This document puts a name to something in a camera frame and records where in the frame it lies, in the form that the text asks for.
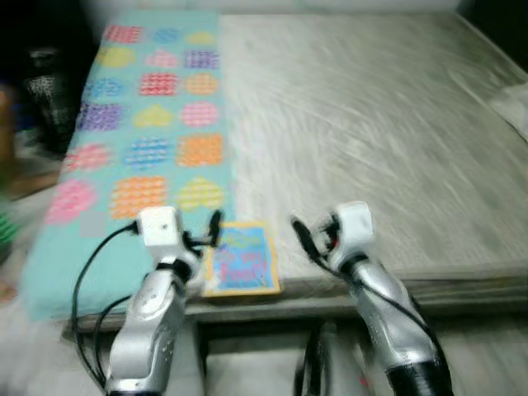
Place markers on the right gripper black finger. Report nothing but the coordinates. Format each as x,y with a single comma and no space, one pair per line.
304,239

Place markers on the yellow-bordered blue children's book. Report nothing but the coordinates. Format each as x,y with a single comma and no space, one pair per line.
243,260

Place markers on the robot leg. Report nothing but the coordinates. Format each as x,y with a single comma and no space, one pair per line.
190,363
318,363

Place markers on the robot left leg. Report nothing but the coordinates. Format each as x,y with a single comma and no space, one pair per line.
190,363

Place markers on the black tufted headboard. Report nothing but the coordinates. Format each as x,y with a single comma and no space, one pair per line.
495,25

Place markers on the robot right leg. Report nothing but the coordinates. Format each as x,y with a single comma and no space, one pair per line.
318,363

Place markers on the green plastic stool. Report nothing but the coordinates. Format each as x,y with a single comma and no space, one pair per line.
7,239

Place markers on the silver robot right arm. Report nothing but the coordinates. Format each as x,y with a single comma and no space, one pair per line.
396,330

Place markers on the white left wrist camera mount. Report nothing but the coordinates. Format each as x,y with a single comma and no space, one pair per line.
161,229

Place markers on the white pillow green tree print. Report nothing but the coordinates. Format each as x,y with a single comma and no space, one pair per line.
513,107

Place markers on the teal blanket colourful dotted shapes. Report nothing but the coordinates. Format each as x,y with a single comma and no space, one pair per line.
124,124

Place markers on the quilted grey white mattress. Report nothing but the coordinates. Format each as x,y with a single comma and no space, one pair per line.
371,148

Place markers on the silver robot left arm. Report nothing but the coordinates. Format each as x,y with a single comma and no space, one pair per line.
148,330

